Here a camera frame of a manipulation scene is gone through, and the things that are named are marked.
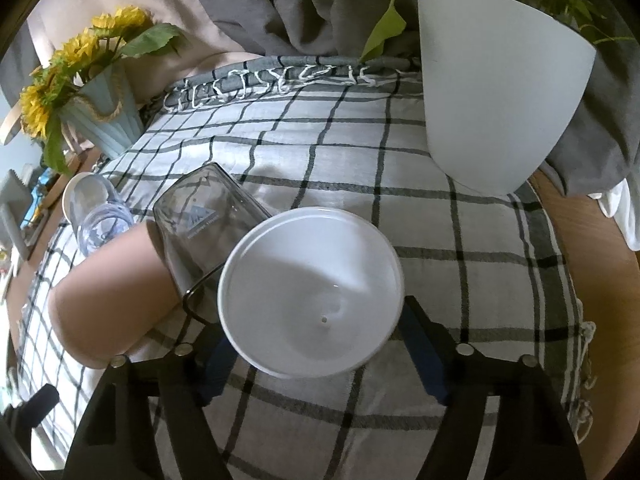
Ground white plastic cup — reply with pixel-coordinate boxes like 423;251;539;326
217;207;405;379

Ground pink cup lying down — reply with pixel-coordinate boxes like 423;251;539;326
48;221;180;370

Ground smoky grey glass cup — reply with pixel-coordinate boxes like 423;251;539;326
153;162;270;324

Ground black clamp tool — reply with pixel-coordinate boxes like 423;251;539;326
0;384;63;479

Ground clear plastic water bottle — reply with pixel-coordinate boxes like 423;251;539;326
73;178;134;257

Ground light blue ribbed vase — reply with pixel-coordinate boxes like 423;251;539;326
58;63;143;159

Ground checked grey white tablecloth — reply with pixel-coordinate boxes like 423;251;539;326
6;54;599;480

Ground white plant pot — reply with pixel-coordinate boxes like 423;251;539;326
418;0;597;195

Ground yellow sunflower bouquet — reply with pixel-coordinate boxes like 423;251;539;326
18;6;184;174

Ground beige curtain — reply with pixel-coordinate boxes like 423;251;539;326
27;0;256;104

